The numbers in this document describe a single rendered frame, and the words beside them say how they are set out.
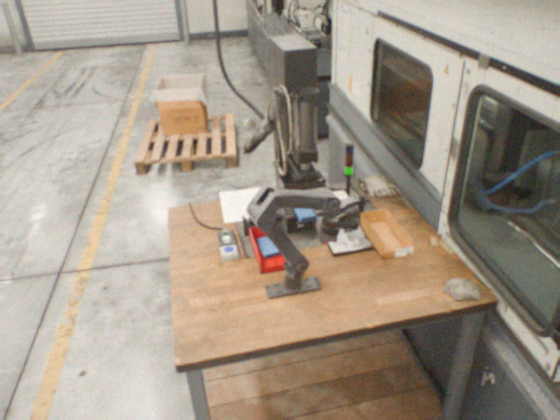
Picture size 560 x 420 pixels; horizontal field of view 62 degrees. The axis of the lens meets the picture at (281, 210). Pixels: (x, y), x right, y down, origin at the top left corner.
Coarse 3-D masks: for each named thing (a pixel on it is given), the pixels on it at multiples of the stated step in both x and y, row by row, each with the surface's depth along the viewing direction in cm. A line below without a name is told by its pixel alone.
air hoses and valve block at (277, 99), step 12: (216, 0) 197; (216, 12) 199; (216, 24) 201; (216, 36) 203; (228, 84) 211; (240, 96) 213; (276, 96) 184; (288, 96) 173; (252, 108) 214; (276, 108) 186; (288, 108) 174
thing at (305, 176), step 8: (288, 160) 205; (296, 168) 193; (304, 168) 192; (312, 168) 193; (280, 176) 197; (288, 176) 197; (296, 176) 193; (304, 176) 189; (312, 176) 190; (320, 176) 196; (280, 184) 196; (288, 184) 191; (296, 184) 191; (304, 184) 192; (312, 184) 193; (320, 184) 194
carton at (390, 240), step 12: (360, 216) 203; (372, 216) 204; (384, 216) 206; (372, 228) 191; (384, 228) 203; (396, 228) 196; (372, 240) 193; (384, 240) 195; (396, 240) 195; (408, 240) 186; (384, 252) 183; (396, 252) 185; (408, 252) 186
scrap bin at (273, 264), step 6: (252, 228) 197; (258, 228) 198; (252, 234) 192; (258, 234) 200; (264, 234) 200; (252, 240) 191; (252, 246) 195; (258, 252) 191; (258, 258) 180; (264, 258) 188; (270, 258) 187; (276, 258) 187; (282, 258) 187; (258, 264) 182; (264, 264) 184; (270, 264) 184; (276, 264) 184; (282, 264) 184; (264, 270) 179; (270, 270) 180; (276, 270) 180; (282, 270) 181
